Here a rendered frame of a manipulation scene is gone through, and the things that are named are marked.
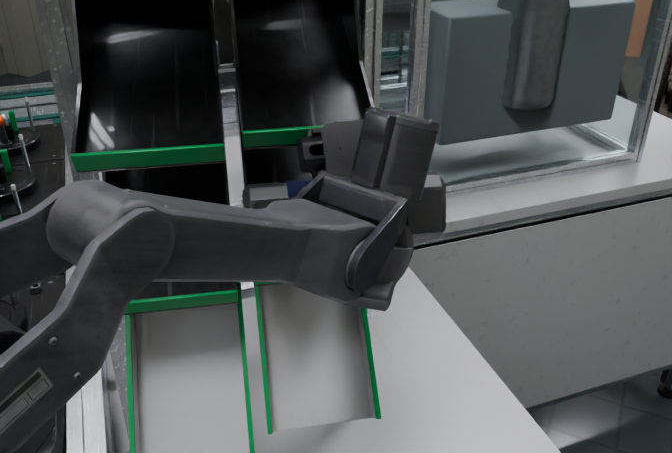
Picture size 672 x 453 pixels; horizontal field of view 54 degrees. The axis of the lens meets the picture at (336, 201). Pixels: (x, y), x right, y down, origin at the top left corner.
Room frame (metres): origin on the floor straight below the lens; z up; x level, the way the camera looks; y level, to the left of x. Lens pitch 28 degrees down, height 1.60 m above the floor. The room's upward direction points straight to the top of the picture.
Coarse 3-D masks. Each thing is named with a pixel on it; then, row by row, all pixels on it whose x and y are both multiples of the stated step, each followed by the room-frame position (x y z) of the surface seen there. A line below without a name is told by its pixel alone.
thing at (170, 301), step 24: (168, 168) 0.70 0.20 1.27; (192, 168) 0.70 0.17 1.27; (216, 168) 0.70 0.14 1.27; (168, 192) 0.67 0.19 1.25; (192, 192) 0.67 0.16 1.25; (216, 192) 0.67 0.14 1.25; (144, 288) 0.55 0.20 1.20; (168, 288) 0.55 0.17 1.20; (192, 288) 0.55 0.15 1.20; (216, 288) 0.56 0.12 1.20; (144, 312) 0.53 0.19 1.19
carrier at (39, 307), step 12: (60, 276) 0.90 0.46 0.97; (24, 288) 0.87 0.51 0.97; (48, 288) 0.87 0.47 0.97; (60, 288) 0.87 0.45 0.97; (0, 300) 0.81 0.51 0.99; (12, 300) 0.80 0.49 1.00; (24, 300) 0.84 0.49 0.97; (36, 300) 0.84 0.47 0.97; (48, 300) 0.84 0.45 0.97; (0, 312) 0.78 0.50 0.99; (12, 312) 0.78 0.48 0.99; (24, 312) 0.78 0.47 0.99; (36, 312) 0.81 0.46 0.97; (48, 312) 0.81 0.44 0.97; (24, 324) 0.76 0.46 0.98
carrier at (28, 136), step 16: (0, 112) 1.48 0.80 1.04; (16, 128) 1.49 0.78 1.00; (32, 128) 1.49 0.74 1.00; (48, 128) 1.56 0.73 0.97; (0, 144) 1.39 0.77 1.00; (16, 144) 1.41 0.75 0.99; (32, 144) 1.42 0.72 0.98; (48, 144) 1.45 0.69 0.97; (64, 144) 1.48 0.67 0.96; (0, 160) 1.36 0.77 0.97; (16, 160) 1.36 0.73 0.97; (32, 160) 1.36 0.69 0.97; (48, 160) 1.36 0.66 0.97; (64, 160) 1.39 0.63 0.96
